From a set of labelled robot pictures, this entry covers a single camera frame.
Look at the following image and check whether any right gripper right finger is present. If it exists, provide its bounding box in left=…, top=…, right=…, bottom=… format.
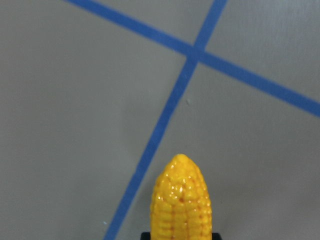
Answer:
left=212, top=232, right=222, bottom=240

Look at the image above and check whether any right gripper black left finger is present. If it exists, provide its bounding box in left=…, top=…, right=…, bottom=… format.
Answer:
left=140, top=232, right=151, bottom=240

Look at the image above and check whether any yellow plastic corn cob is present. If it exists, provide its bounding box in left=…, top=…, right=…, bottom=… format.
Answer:
left=150, top=153, right=213, bottom=240

